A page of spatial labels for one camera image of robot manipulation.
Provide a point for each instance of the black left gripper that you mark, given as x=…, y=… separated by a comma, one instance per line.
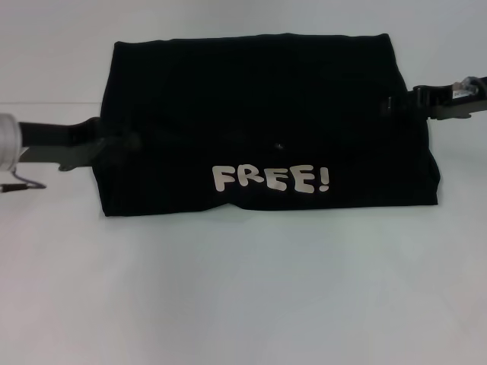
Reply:
x=57, y=142

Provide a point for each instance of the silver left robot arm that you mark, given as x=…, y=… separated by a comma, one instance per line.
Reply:
x=7, y=140

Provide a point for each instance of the black shirt with FREE print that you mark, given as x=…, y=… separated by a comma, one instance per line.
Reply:
x=251, y=114

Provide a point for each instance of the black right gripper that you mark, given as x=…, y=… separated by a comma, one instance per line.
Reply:
x=441, y=102

